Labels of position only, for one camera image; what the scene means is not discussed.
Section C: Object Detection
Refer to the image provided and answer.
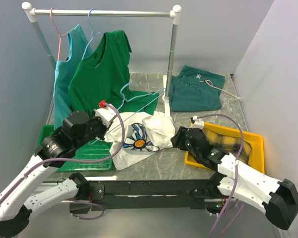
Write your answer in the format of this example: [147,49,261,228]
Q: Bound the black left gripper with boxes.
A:
[73,109,113,149]

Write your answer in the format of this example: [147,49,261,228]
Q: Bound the white t-shirt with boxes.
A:
[112,111,175,171]

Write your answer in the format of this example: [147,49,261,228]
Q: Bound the green t-shirt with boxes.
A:
[68,30,157,115]

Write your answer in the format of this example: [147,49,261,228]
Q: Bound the blue wire hanger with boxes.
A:
[88,82,167,145]

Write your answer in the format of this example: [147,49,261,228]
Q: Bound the blue hanger holding green shirt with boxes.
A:
[81,8,104,60]

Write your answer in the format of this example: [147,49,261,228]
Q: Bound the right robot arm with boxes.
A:
[171,127,298,230]

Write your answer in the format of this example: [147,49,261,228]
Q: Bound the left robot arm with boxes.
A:
[0,109,115,238]

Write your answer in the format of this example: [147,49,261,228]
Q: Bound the light blue t-shirt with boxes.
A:
[53,24,92,129]

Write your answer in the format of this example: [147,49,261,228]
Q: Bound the green plastic tray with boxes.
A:
[38,125,114,173]

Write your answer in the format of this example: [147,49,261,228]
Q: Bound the dark green shorts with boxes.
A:
[169,65,225,112]

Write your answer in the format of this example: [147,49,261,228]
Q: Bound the yellow plaid cloth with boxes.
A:
[199,128,252,165]

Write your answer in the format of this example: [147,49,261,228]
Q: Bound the yellow plastic tray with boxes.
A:
[184,122,265,174]

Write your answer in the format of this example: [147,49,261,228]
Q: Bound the white metal clothes rack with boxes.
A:
[21,1,182,116]

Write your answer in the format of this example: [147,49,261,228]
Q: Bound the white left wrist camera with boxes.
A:
[94,100,117,127]

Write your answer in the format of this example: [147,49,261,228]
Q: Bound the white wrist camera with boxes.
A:
[94,100,117,127]
[190,116,205,130]

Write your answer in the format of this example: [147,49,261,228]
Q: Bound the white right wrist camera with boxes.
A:
[190,116,205,130]

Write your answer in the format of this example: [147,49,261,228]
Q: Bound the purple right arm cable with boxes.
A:
[196,114,245,238]

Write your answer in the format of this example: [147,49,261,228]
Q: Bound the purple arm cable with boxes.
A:
[0,103,126,221]
[196,114,245,238]

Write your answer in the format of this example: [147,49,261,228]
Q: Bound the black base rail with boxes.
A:
[75,176,225,210]

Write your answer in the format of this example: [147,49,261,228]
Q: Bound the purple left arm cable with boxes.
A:
[0,103,126,221]

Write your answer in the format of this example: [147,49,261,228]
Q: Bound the pink wire hanger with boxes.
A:
[50,7,69,60]

